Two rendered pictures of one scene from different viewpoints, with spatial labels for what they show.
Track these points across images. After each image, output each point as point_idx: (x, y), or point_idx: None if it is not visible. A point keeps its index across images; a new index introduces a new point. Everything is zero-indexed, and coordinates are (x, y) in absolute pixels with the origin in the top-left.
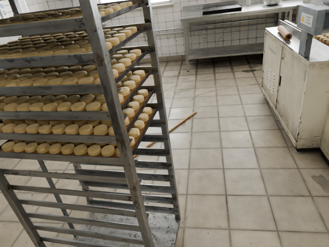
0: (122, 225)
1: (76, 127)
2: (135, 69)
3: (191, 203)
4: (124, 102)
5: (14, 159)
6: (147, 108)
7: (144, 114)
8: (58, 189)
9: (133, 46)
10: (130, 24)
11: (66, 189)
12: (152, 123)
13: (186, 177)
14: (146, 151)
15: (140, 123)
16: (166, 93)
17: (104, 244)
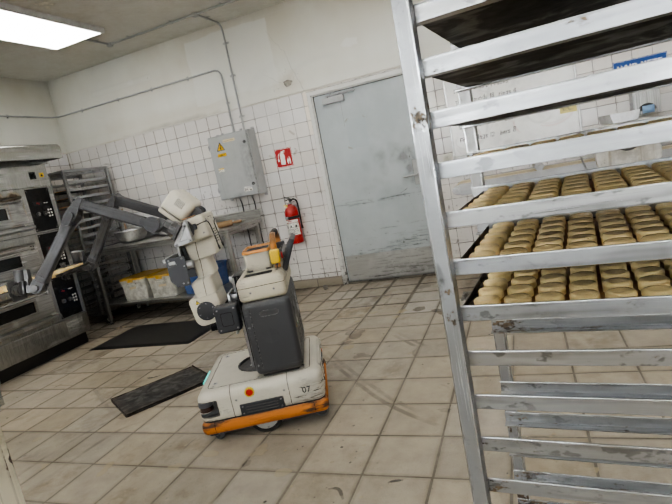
0: (548, 382)
1: (570, 215)
2: (489, 213)
3: None
4: (478, 194)
5: None
6: (484, 300)
7: (486, 290)
8: (650, 315)
9: (474, 156)
10: (464, 105)
11: (645, 328)
12: (493, 362)
13: None
14: (539, 450)
15: (488, 280)
16: None
17: (622, 463)
